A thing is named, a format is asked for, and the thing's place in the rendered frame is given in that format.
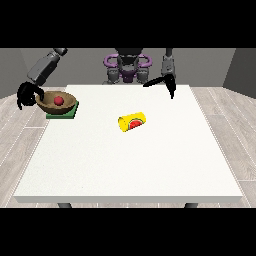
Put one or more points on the small red ball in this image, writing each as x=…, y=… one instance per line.
x=59, y=100

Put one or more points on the brown wooden bowl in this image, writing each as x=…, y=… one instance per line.
x=56, y=105

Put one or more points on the dark table leg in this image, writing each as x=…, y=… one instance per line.
x=64, y=205
x=191, y=205

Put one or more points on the green square pad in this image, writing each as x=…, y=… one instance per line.
x=66, y=114

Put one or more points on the grey robot trunk purple rings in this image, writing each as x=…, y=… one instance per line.
x=127, y=71

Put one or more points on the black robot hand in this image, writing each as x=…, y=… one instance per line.
x=26, y=94
x=168, y=82

